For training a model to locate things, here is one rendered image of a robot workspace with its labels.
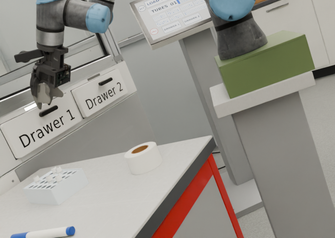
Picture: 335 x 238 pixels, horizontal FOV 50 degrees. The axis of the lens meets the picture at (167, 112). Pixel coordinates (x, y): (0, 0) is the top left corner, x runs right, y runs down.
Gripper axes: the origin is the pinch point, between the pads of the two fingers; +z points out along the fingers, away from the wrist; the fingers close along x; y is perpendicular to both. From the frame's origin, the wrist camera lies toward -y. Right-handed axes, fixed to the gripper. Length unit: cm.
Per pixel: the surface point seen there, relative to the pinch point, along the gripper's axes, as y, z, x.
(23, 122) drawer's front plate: -0.3, 3.8, -7.9
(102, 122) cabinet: 6.3, 16.2, 25.7
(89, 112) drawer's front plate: 4.2, 10.2, 19.8
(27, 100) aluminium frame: -4.6, 0.3, -1.8
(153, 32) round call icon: -5, -6, 81
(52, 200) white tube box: 32.4, -2.6, -33.0
